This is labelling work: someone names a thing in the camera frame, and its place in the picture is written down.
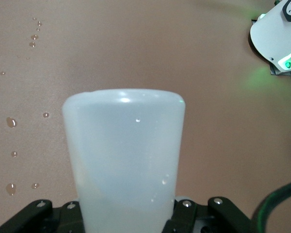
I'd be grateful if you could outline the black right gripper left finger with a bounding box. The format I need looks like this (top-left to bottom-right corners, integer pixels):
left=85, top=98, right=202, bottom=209
left=0, top=199, right=84, bottom=233

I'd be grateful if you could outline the brown table mat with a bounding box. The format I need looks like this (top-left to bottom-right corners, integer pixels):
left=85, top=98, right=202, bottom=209
left=0, top=0, right=291, bottom=233

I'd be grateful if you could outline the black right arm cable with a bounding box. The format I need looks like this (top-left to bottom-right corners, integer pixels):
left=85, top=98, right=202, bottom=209
left=252, top=178, right=291, bottom=233

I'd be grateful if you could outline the translucent sauce bottle orange cap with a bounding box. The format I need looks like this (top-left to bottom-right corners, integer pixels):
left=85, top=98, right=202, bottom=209
left=62, top=89, right=186, bottom=233

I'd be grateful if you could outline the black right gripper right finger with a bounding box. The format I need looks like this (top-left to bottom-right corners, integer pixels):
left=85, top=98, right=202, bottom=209
left=163, top=197, right=255, bottom=233

